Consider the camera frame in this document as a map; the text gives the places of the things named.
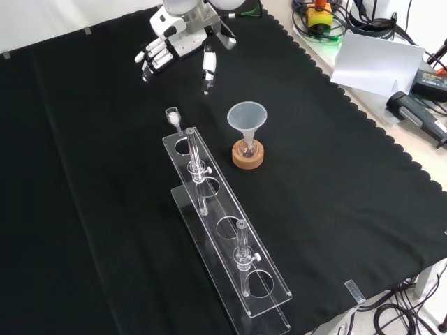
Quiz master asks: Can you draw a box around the black printed strap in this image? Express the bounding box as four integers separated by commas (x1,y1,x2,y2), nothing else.
349,0,399,40

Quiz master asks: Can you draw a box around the grey bench leg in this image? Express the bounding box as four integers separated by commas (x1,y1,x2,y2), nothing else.
414,257,447,300

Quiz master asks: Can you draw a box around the glass round-bottom flask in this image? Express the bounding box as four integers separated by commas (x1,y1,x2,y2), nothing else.
238,137,259,158

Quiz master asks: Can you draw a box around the black bench cloth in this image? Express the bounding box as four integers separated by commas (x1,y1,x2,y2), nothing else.
0,5,447,335

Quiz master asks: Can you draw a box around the clear glass weighing funnel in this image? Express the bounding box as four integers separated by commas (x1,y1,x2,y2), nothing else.
165,107,184,137

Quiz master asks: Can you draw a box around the black floor cable bundle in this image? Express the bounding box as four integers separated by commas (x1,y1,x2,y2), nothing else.
352,277,447,335

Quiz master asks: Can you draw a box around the yellow stop button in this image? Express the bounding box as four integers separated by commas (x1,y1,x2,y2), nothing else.
306,0,333,34

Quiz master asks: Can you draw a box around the clear tape strip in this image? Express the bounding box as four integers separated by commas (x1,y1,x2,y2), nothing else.
344,279,367,304

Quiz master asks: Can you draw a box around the clear plastic funnel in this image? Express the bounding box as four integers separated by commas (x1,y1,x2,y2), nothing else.
226,100,268,147

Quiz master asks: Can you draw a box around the cork ring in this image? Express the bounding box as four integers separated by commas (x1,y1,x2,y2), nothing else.
231,139,265,170

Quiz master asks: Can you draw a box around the green cable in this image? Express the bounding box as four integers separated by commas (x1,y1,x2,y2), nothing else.
312,31,343,46

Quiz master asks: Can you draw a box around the black power adapter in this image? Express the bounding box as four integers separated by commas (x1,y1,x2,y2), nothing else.
411,68,447,103

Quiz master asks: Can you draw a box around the black grey handheld device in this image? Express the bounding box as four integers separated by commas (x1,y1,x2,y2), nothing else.
386,91,447,149

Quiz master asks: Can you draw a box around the pale board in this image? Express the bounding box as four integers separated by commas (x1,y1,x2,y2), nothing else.
330,29,427,99

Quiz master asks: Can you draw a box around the clear acrylic funnel stand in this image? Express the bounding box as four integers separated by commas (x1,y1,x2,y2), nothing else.
161,126,293,332

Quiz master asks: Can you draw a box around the black tripod leg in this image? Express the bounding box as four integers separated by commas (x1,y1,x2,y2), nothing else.
426,37,447,66

